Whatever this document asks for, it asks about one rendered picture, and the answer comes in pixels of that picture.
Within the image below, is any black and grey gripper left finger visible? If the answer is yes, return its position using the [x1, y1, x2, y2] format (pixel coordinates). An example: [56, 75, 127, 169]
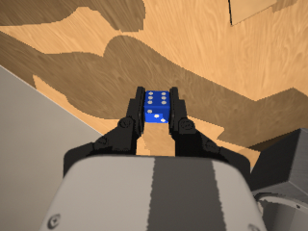
[63, 87, 145, 179]

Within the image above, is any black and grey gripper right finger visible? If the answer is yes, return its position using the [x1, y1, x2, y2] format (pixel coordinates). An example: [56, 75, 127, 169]
[168, 87, 250, 188]

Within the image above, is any blue die with white pips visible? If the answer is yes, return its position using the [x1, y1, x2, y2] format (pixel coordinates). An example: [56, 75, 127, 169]
[143, 90, 170, 123]

